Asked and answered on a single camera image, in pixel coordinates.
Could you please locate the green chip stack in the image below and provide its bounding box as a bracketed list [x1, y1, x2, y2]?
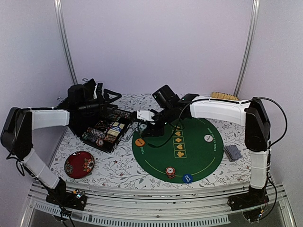
[138, 123, 147, 133]

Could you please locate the red five chip stack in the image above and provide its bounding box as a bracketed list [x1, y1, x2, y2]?
[95, 138, 104, 147]

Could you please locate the grey playing card deck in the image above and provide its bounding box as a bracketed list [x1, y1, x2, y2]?
[223, 145, 242, 162]

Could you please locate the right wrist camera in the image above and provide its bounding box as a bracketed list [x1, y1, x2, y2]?
[136, 110, 155, 122]

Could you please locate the left metal frame post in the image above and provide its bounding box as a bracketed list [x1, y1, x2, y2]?
[53, 0, 78, 85]

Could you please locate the orange big blind button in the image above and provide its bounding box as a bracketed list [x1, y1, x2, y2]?
[135, 138, 145, 147]

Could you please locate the metal frame post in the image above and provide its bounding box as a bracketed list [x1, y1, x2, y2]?
[53, 0, 78, 85]
[233, 0, 260, 97]

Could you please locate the green round poker mat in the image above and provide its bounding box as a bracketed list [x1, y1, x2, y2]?
[132, 118, 224, 183]

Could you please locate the woven bamboo tray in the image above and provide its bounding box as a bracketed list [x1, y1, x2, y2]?
[211, 92, 239, 101]

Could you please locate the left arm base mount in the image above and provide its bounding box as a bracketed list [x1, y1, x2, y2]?
[45, 188, 87, 211]

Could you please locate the right metal frame post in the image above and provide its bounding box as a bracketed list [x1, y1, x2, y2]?
[233, 0, 260, 97]

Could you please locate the white dealer button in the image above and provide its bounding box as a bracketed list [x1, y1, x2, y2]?
[204, 134, 213, 142]

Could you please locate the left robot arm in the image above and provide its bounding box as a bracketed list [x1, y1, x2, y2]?
[0, 79, 122, 205]

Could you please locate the yellow playing card box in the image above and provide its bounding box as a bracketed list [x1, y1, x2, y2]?
[107, 122, 125, 137]

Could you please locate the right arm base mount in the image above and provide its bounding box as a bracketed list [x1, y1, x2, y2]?
[227, 192, 269, 222]

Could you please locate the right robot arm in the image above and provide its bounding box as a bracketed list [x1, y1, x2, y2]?
[136, 85, 271, 206]

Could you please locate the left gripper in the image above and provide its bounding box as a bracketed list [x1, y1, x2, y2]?
[78, 88, 122, 117]

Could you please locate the blue small blind button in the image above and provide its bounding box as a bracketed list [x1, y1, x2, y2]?
[182, 174, 194, 184]

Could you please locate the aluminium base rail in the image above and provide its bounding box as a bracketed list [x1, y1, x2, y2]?
[20, 183, 297, 227]

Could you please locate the red floral plate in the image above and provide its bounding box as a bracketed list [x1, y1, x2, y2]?
[64, 151, 95, 179]

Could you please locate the black poker chip case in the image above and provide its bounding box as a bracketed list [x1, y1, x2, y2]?
[56, 78, 137, 154]

